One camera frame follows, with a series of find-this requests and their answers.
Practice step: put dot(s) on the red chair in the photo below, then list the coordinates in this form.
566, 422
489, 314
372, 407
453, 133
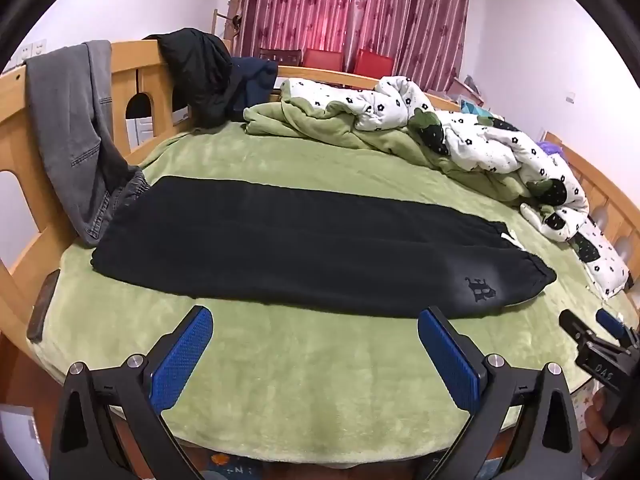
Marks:
374, 62
322, 59

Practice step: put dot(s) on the printed floor mat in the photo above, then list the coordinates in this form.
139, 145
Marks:
235, 467

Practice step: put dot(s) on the teal item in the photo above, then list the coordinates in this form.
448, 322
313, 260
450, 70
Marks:
472, 109

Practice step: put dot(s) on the red patterned curtain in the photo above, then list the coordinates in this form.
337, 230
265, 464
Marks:
295, 5
415, 15

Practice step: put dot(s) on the purple cloth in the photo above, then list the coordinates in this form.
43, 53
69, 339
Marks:
550, 149

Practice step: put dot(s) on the black pants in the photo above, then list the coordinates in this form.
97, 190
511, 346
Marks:
300, 250

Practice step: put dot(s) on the black jacket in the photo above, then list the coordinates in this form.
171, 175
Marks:
200, 75

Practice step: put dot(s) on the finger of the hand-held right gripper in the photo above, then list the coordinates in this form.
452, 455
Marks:
570, 321
610, 322

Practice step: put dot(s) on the grey jeans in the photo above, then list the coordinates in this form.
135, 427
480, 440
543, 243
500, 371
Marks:
65, 125

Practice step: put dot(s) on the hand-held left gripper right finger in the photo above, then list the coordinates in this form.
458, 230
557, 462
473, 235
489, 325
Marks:
450, 360

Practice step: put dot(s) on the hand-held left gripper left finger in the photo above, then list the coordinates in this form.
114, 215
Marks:
180, 355

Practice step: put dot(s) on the white wall socket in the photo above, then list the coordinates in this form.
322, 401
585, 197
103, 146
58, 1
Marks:
39, 48
25, 54

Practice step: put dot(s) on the wooden rack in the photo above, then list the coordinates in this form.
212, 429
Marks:
220, 30

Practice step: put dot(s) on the white floral pillow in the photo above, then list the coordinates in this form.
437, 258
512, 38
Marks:
602, 260

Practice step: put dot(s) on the person's right hand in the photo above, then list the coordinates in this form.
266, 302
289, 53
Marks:
594, 432

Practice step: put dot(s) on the dark phone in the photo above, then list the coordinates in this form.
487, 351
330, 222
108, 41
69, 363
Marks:
42, 305

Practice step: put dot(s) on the green bed sheet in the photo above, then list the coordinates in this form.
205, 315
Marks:
300, 375

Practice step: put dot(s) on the white floral quilt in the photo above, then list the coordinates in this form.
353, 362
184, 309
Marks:
465, 130

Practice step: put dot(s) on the navy blue garment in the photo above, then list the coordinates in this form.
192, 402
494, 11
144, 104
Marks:
255, 80

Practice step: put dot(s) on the dark wooden chair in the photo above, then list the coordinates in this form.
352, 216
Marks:
280, 56

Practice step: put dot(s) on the wooden bed frame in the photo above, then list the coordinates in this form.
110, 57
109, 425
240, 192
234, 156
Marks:
125, 60

